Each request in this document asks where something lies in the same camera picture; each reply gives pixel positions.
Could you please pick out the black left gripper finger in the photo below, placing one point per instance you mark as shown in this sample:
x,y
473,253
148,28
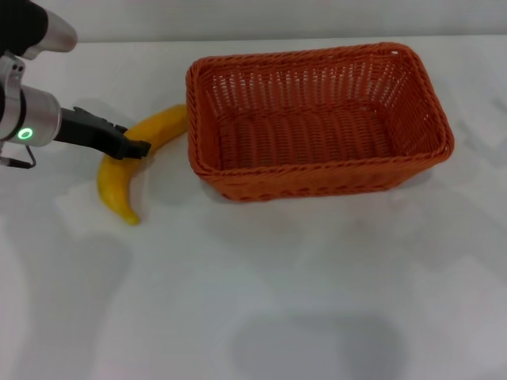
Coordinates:
x,y
136,147

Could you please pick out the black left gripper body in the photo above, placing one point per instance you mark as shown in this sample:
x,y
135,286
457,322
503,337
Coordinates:
x,y
87,132

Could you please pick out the yellow banana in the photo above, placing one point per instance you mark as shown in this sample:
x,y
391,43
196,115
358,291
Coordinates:
x,y
115,186

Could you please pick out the orange woven plastic basket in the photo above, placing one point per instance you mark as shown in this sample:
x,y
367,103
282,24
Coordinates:
x,y
317,158

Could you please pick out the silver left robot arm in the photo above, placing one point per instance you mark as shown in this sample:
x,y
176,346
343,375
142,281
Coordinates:
x,y
31,115

